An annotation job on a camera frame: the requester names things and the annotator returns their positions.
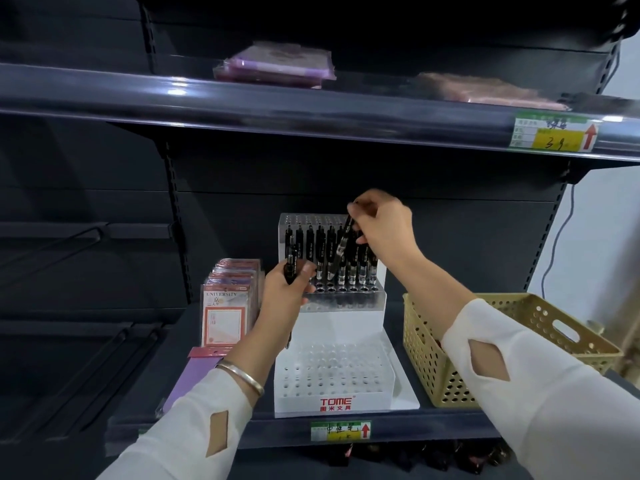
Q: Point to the dark glossy metal shelf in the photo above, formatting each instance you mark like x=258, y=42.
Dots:
x=300, y=108

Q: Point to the person's left forearm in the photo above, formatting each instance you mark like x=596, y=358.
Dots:
x=200, y=424

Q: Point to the small green yellow price label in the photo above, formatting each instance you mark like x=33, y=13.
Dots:
x=340, y=431

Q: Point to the dark metal shelf with basket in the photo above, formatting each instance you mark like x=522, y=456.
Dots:
x=440, y=427

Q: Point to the black pen with clear barrel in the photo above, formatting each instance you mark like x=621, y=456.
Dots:
x=342, y=244

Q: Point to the person's right thumb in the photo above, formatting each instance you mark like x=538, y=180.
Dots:
x=361, y=230

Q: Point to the large green yellow price label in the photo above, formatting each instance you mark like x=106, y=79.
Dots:
x=550, y=134

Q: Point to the person's left thumb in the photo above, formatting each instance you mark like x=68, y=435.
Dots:
x=301, y=268

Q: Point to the stack of pink card packets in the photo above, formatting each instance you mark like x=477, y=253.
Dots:
x=225, y=319

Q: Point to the flat purple packet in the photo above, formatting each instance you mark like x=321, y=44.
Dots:
x=192, y=377

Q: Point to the row of black pens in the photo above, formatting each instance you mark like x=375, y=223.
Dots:
x=320, y=244

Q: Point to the short black pen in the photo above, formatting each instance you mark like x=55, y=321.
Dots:
x=290, y=267

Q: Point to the purple wrapped notebook packet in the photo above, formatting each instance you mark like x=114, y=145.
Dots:
x=280, y=64

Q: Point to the person's right forearm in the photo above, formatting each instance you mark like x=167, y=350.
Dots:
x=525, y=374

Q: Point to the white acrylic pen display stand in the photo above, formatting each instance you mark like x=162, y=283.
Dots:
x=340, y=344

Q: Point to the pink wrapped packet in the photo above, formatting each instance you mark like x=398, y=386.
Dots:
x=480, y=89

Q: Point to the yellow perforated plastic basket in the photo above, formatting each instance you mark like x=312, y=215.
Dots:
x=435, y=364

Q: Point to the black slotted shelf upright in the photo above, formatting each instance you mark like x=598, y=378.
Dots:
x=176, y=214
x=547, y=224

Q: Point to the person's left hand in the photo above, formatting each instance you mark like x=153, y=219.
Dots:
x=277, y=304

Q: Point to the black metal shelf bracket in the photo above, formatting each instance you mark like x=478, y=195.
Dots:
x=100, y=364
x=75, y=232

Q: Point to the person's right hand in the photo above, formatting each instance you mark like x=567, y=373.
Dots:
x=392, y=227

